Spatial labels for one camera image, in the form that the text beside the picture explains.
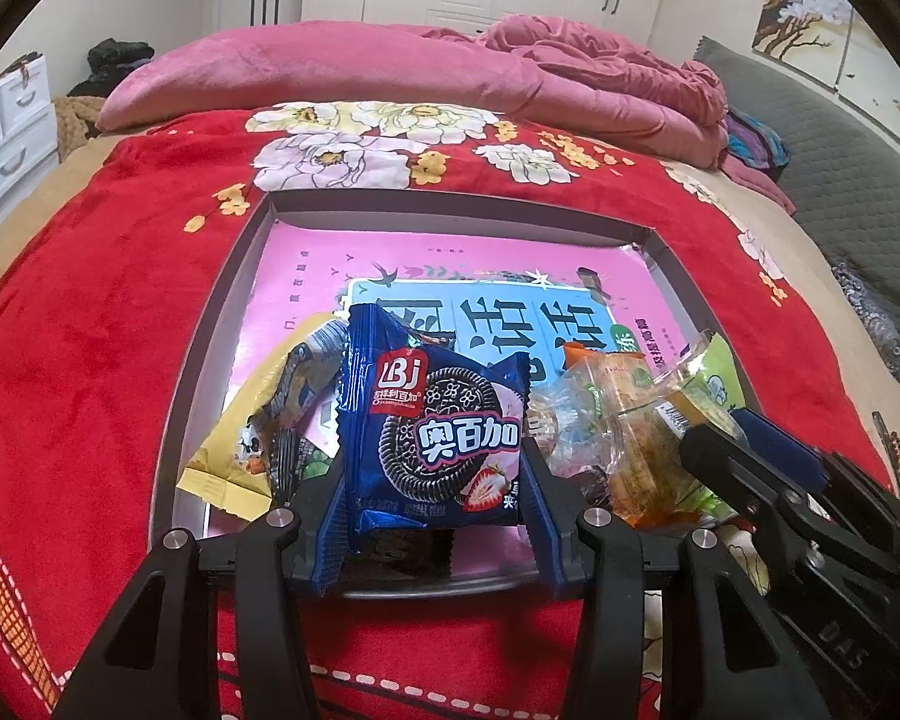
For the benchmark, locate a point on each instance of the clear round pastry packet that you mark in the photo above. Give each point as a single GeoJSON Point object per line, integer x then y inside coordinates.
{"type": "Point", "coordinates": [570, 420]}

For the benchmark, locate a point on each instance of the clear oat bar packet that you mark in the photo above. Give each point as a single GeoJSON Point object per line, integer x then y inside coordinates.
{"type": "Point", "coordinates": [645, 480]}

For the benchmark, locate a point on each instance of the yellow snack packet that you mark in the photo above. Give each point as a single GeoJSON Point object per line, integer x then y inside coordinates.
{"type": "Point", "coordinates": [225, 465]}

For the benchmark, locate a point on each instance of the pink book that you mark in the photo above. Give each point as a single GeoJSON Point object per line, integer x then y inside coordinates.
{"type": "Point", "coordinates": [300, 270]}

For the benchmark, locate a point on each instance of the green snack packet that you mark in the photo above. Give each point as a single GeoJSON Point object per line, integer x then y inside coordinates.
{"type": "Point", "coordinates": [712, 375]}

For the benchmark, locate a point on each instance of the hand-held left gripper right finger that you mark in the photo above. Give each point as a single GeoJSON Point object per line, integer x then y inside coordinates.
{"type": "Point", "coordinates": [544, 525]}

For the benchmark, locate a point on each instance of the blue cookie packet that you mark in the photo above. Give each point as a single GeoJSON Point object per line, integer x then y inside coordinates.
{"type": "Point", "coordinates": [435, 450]}

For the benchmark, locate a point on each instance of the crumpled pink quilt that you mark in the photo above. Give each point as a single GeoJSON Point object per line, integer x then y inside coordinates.
{"type": "Point", "coordinates": [607, 82]}

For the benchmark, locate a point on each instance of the red floral blanket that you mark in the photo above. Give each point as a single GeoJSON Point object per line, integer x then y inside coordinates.
{"type": "Point", "coordinates": [120, 277]}

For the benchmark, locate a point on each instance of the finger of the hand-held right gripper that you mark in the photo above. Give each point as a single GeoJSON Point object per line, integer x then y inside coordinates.
{"type": "Point", "coordinates": [784, 446]}
{"type": "Point", "coordinates": [735, 476]}

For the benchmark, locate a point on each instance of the brown knitted blanket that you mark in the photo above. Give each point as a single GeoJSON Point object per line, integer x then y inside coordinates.
{"type": "Point", "coordinates": [75, 120]}

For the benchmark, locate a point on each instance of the silver patterned fabric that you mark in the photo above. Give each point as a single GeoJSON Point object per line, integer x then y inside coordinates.
{"type": "Point", "coordinates": [877, 322]}

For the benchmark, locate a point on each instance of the grey quilted cover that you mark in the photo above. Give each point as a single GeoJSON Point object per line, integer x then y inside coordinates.
{"type": "Point", "coordinates": [832, 165]}

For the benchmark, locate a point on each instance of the floral printed wall panel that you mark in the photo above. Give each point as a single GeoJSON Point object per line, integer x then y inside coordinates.
{"type": "Point", "coordinates": [795, 0]}

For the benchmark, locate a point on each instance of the white drawer cabinet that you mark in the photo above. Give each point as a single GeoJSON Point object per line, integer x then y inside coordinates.
{"type": "Point", "coordinates": [7, 120]}

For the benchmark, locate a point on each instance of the grey box tray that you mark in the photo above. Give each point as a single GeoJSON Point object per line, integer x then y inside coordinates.
{"type": "Point", "coordinates": [210, 330]}

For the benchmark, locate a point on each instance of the pink pillow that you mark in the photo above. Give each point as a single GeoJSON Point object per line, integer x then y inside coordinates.
{"type": "Point", "coordinates": [285, 67]}

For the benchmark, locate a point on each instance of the small cartoon snack packet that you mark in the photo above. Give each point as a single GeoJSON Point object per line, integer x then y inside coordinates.
{"type": "Point", "coordinates": [292, 465]}

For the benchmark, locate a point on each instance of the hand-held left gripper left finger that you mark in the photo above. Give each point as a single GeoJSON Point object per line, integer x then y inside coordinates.
{"type": "Point", "coordinates": [330, 532]}

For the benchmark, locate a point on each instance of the purple and blue cloth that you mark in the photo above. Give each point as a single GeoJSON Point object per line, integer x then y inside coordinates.
{"type": "Point", "coordinates": [757, 142]}

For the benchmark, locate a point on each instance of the black clothes pile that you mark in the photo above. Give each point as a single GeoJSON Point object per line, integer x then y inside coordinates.
{"type": "Point", "coordinates": [116, 56]}

